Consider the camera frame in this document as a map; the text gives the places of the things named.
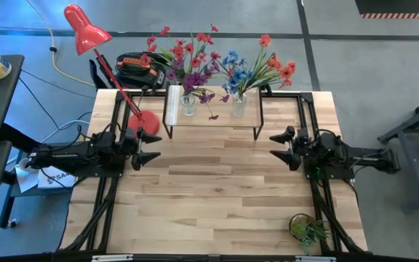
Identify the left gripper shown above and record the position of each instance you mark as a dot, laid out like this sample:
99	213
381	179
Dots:
131	147

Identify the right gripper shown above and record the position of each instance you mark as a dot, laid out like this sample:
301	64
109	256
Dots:
302	147

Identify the ribbed glass vase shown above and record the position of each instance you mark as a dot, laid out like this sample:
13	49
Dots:
188	105

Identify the diamond-cut glass vase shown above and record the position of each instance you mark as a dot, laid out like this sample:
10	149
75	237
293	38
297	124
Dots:
238	105

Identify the orange artificial flower bunch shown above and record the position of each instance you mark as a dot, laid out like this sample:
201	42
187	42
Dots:
275	64

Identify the green strip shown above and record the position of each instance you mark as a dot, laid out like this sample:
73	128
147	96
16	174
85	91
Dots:
195	78

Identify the blue artificial flower bunch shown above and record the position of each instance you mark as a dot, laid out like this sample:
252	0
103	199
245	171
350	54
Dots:
236	74

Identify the red artificial flower bunch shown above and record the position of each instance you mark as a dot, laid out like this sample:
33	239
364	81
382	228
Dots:
178	51

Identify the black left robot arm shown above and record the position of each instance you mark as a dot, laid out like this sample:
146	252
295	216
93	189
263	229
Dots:
71	156

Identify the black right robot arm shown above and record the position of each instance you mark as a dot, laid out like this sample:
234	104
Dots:
340	154

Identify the wooden shelf with black legs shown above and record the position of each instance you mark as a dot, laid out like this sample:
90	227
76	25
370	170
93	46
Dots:
224	116

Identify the potted succulent plant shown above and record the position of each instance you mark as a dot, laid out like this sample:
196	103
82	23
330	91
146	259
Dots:
304	227

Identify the white printed paper sheet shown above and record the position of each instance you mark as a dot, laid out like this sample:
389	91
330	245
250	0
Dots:
58	180

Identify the red desk lamp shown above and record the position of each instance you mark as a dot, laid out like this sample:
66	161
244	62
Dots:
86	32

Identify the black mat with hazard stripes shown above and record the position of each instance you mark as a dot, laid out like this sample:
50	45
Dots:
398	7

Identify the black rig frame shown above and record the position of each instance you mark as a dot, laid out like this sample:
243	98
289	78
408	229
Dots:
315	123

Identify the black bracket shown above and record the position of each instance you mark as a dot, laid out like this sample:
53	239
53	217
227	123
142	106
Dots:
98	76

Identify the silver metal bracket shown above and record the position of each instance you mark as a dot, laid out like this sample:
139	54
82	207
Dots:
315	258
112	258

